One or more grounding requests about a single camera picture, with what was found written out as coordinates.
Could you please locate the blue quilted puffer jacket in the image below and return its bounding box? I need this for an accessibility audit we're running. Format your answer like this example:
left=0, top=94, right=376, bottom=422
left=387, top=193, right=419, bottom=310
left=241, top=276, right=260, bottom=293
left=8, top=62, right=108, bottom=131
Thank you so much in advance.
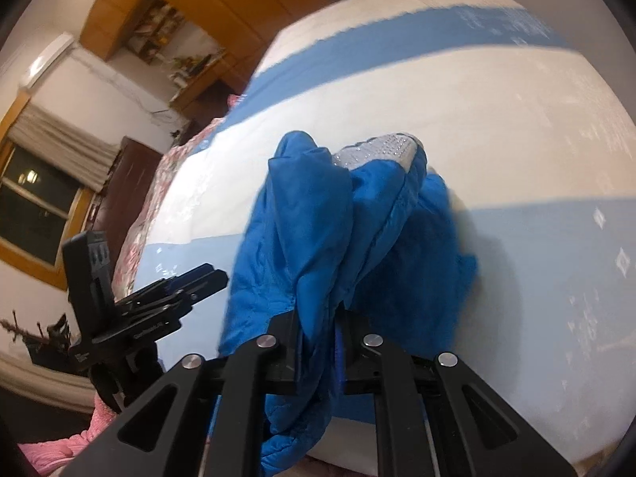
left=219, top=132, right=477, bottom=476

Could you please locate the pink floral quilt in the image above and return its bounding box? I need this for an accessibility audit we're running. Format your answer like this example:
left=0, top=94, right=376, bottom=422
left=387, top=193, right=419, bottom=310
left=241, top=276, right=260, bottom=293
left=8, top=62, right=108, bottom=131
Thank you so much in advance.
left=111, top=116, right=227, bottom=301

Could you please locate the dark coat rack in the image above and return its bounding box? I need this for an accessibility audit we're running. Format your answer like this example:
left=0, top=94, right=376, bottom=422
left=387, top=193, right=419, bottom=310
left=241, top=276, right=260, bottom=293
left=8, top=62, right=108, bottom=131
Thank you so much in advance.
left=1, top=313, right=81, bottom=376

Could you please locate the pink floor mat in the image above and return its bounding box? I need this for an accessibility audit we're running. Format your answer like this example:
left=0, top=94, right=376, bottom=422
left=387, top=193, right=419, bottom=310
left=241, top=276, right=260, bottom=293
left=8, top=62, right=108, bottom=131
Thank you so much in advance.
left=18, top=394, right=116, bottom=476

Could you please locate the dark brown wooden door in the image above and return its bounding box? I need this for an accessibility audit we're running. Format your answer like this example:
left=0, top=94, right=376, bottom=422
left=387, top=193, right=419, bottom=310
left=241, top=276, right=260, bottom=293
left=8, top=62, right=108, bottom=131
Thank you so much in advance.
left=86, top=137, right=163, bottom=270

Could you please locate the wood framed window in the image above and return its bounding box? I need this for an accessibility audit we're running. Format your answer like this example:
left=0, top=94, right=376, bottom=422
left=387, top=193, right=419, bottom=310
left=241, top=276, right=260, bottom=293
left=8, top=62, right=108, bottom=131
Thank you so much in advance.
left=1, top=91, right=95, bottom=290

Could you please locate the beige roman window blind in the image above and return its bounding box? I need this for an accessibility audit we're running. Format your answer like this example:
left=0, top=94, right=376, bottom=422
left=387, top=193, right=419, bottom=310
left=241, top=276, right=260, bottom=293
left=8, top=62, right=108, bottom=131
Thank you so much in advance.
left=8, top=103, right=120, bottom=193

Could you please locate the white air conditioner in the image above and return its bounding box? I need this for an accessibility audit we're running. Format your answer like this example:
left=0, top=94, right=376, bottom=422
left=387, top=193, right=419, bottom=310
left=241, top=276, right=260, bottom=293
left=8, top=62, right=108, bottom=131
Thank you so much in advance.
left=18, top=32, right=76, bottom=91

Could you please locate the wooden wardrobe cabinet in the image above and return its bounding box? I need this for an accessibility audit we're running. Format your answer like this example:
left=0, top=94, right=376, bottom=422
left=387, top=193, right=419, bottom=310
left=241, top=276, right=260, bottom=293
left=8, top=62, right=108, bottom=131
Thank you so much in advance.
left=78, top=0, right=464, bottom=110

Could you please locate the blue and white bedspread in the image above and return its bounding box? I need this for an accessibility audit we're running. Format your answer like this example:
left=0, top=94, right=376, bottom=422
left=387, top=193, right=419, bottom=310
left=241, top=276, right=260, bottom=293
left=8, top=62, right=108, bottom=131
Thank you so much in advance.
left=134, top=0, right=635, bottom=463

